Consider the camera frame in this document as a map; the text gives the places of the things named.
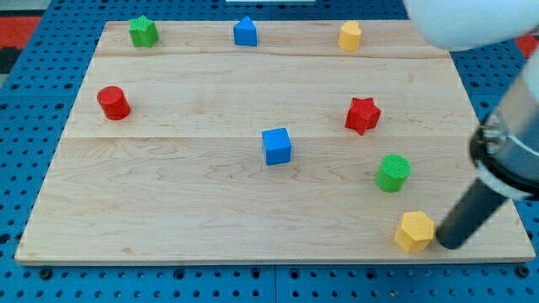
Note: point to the red star block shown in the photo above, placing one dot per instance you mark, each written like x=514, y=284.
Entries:
x=363, y=115

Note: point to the yellow heart block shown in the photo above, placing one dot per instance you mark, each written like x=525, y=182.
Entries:
x=350, y=35

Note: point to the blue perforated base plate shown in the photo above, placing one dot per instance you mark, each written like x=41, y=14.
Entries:
x=49, y=45

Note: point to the blue cube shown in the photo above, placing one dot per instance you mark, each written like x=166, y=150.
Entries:
x=277, y=146

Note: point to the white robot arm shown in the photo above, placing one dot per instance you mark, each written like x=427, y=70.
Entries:
x=505, y=146

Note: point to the light wooden board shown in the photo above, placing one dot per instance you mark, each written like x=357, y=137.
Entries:
x=182, y=180

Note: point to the green star block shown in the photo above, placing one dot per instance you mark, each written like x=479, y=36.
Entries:
x=143, y=32

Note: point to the yellow hexagon block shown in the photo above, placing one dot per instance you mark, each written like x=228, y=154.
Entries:
x=414, y=232

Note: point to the blue triangle block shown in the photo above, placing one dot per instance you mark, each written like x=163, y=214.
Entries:
x=245, y=32

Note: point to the red cylinder block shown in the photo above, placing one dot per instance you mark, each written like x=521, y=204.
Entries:
x=113, y=102

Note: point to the green cylinder block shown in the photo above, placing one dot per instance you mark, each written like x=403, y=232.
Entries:
x=393, y=173

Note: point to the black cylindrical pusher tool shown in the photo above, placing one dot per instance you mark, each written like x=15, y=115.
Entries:
x=471, y=211

